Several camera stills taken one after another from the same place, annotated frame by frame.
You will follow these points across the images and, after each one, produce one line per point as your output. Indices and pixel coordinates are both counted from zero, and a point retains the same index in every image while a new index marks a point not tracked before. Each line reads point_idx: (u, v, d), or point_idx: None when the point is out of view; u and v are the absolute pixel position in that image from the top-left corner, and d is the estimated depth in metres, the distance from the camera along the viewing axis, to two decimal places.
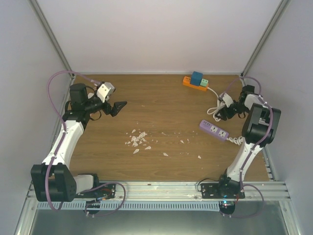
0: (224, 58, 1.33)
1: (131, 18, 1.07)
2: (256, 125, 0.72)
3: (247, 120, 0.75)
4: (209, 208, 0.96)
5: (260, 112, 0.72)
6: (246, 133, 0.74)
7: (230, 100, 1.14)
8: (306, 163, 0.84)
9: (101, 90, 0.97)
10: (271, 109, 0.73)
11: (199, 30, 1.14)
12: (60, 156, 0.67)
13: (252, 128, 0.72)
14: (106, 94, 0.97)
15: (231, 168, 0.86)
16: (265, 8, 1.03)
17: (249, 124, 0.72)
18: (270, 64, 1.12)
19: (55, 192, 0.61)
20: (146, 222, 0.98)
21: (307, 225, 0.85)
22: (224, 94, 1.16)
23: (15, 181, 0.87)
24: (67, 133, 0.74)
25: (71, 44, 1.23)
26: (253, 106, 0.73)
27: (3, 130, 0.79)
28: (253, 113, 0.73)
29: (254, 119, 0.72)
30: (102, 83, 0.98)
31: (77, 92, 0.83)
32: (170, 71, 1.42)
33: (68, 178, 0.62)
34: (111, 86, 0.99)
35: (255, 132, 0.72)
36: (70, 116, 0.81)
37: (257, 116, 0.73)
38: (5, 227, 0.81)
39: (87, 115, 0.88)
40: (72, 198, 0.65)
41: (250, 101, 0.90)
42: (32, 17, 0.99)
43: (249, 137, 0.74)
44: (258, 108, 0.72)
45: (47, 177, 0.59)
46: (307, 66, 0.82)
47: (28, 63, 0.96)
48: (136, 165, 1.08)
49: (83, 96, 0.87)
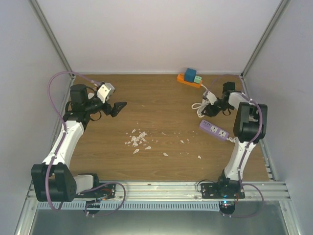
0: (224, 58, 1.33)
1: (131, 17, 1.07)
2: (247, 123, 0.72)
3: (237, 119, 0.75)
4: (209, 208, 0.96)
5: (248, 110, 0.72)
6: (238, 133, 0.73)
7: (213, 98, 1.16)
8: (306, 163, 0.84)
9: (101, 91, 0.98)
10: (257, 105, 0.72)
11: (199, 30, 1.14)
12: (60, 156, 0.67)
13: (243, 127, 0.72)
14: (106, 95, 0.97)
15: (228, 168, 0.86)
16: (265, 8, 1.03)
17: (240, 124, 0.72)
18: (270, 64, 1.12)
19: (55, 191, 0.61)
20: (146, 222, 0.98)
21: (307, 225, 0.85)
22: (208, 92, 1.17)
23: (16, 180, 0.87)
24: (67, 133, 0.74)
25: (71, 44, 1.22)
26: (240, 105, 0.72)
27: (3, 130, 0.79)
28: (241, 112, 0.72)
29: (244, 117, 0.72)
30: (102, 84, 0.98)
31: (77, 92, 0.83)
32: (170, 71, 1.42)
33: (68, 178, 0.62)
34: (111, 86, 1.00)
35: (247, 131, 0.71)
36: (70, 116, 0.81)
37: (247, 114, 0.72)
38: (5, 227, 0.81)
39: (87, 115, 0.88)
40: (72, 198, 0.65)
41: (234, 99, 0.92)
42: (31, 17, 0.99)
43: (242, 136, 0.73)
44: (246, 106, 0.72)
45: (47, 177, 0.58)
46: (307, 67, 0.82)
47: (28, 63, 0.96)
48: (136, 165, 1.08)
49: (83, 97, 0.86)
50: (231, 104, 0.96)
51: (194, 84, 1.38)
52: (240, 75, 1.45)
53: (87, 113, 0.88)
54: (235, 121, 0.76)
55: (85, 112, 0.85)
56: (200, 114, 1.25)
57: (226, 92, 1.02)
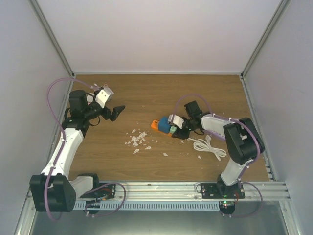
0: (225, 58, 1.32)
1: (131, 17, 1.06)
2: (242, 144, 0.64)
3: (230, 145, 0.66)
4: (209, 208, 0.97)
5: (235, 130, 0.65)
6: (240, 159, 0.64)
7: (180, 121, 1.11)
8: (306, 163, 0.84)
9: (100, 95, 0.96)
10: (241, 123, 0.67)
11: (199, 31, 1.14)
12: (59, 167, 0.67)
13: (241, 150, 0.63)
14: (105, 100, 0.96)
15: (227, 178, 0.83)
16: (266, 8, 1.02)
17: (237, 149, 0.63)
18: (270, 63, 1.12)
19: (55, 201, 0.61)
20: (146, 222, 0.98)
21: (306, 225, 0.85)
22: (173, 117, 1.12)
23: (15, 180, 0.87)
24: (66, 142, 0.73)
25: (71, 44, 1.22)
26: (226, 129, 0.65)
27: (4, 130, 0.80)
28: (232, 135, 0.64)
29: (237, 140, 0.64)
30: (101, 89, 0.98)
31: (76, 99, 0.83)
32: (171, 71, 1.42)
33: (67, 189, 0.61)
34: (110, 91, 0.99)
35: (247, 152, 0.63)
36: (69, 124, 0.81)
37: (237, 136, 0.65)
38: (5, 227, 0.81)
39: (87, 122, 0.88)
40: (71, 208, 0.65)
41: (208, 122, 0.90)
42: (31, 16, 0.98)
43: (245, 159, 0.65)
44: (232, 129, 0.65)
45: (45, 189, 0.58)
46: (307, 67, 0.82)
47: (28, 65, 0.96)
48: (136, 165, 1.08)
49: (83, 104, 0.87)
50: (207, 128, 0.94)
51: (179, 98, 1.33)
52: (240, 75, 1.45)
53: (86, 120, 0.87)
54: (228, 147, 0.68)
55: (84, 119, 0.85)
56: (223, 152, 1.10)
57: (194, 119, 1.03)
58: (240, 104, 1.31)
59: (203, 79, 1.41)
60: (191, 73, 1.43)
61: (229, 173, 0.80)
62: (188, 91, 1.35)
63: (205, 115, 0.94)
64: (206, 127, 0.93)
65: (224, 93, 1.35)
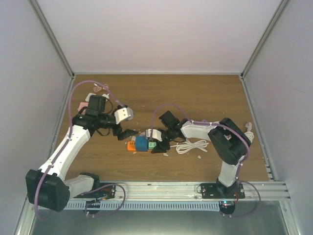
0: (226, 58, 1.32)
1: (131, 17, 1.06)
2: (231, 145, 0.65)
3: (220, 149, 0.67)
4: (209, 208, 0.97)
5: (220, 134, 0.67)
6: (234, 159, 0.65)
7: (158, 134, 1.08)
8: (306, 163, 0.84)
9: (120, 112, 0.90)
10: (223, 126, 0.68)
11: (199, 31, 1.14)
12: (56, 167, 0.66)
13: (231, 151, 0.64)
14: (122, 119, 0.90)
15: (225, 179, 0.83)
16: (266, 8, 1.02)
17: (227, 151, 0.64)
18: (270, 63, 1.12)
19: (45, 199, 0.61)
20: (146, 222, 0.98)
21: (307, 225, 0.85)
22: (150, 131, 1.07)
23: (15, 180, 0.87)
24: (71, 140, 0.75)
25: (71, 44, 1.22)
26: (212, 136, 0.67)
27: (4, 130, 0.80)
28: (219, 140, 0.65)
29: (225, 143, 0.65)
30: (124, 107, 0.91)
31: (95, 100, 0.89)
32: (170, 71, 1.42)
33: (60, 190, 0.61)
34: (131, 114, 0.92)
35: (237, 151, 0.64)
36: (78, 120, 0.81)
37: (223, 139, 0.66)
38: (4, 227, 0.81)
39: (97, 124, 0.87)
40: (60, 208, 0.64)
41: (189, 131, 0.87)
42: (31, 16, 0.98)
43: (238, 159, 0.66)
44: (216, 134, 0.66)
45: (39, 184, 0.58)
46: (307, 66, 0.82)
47: (28, 65, 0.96)
48: (136, 165, 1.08)
49: (101, 108, 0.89)
50: (189, 135, 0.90)
51: (179, 98, 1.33)
52: (240, 75, 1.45)
53: (97, 121, 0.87)
54: (218, 152, 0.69)
55: (96, 120, 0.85)
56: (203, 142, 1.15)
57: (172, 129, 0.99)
58: (240, 104, 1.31)
59: (202, 79, 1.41)
60: (191, 73, 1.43)
61: (226, 174, 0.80)
62: (188, 91, 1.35)
63: (184, 124, 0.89)
64: (188, 135, 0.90)
65: (224, 93, 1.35)
